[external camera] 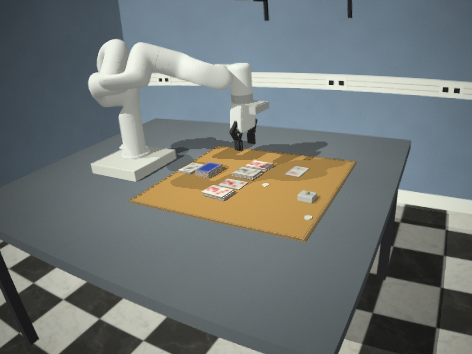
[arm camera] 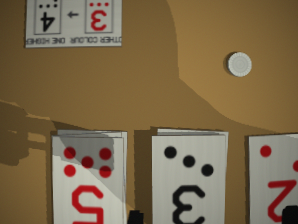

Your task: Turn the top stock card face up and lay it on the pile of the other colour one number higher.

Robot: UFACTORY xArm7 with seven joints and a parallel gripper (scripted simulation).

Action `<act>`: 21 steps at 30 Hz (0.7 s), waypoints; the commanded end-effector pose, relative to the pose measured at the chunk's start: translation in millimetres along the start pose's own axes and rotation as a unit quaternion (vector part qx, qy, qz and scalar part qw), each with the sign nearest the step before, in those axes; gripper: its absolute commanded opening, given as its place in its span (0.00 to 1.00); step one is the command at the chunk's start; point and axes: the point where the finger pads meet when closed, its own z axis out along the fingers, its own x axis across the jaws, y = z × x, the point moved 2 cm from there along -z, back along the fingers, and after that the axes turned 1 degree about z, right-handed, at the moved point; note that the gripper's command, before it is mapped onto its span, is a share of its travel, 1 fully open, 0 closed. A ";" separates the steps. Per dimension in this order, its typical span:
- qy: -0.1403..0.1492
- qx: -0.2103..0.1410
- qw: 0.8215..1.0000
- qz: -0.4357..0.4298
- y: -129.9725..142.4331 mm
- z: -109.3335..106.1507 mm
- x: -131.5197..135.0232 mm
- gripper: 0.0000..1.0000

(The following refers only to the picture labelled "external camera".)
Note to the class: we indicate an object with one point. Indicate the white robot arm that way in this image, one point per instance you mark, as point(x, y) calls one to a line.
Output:
point(144, 59)

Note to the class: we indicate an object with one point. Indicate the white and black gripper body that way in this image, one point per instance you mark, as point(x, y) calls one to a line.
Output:
point(240, 113)

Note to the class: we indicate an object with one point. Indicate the orange-tan rectangular mat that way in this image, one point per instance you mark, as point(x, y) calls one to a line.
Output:
point(273, 208)

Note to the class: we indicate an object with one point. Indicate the blue card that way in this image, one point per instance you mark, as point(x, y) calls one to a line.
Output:
point(208, 167)

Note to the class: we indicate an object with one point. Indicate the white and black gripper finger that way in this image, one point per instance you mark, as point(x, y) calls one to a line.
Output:
point(251, 135)
point(237, 139)

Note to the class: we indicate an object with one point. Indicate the orange square mat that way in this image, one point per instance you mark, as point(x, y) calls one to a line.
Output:
point(246, 227)

